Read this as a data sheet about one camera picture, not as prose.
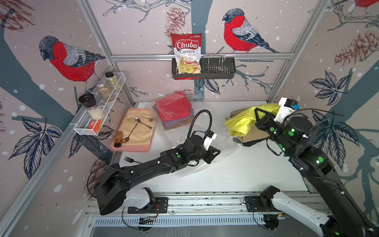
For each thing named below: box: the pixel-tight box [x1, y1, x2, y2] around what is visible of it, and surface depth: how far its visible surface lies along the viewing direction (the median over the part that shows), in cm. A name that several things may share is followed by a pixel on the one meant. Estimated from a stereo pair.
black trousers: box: [232, 136, 269, 147], surface depth 95 cm
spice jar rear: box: [105, 71, 121, 91], surface depth 83 cm
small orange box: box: [87, 119, 102, 133], surface depth 67 cm
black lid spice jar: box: [77, 93, 106, 120], surface depth 66 cm
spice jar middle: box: [96, 79, 114, 102], surface depth 76 cm
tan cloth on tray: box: [119, 109, 156, 146], surface depth 108 cm
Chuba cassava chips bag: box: [170, 33, 203, 80], surface depth 85 cm
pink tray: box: [136, 108, 158, 153], surface depth 97 cm
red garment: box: [155, 92, 192, 122], surface depth 108 cm
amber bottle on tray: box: [113, 130, 124, 148], surface depth 97 cm
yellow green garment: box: [224, 102, 281, 137], surface depth 58 cm
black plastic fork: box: [123, 156, 143, 164], surface depth 92 cm
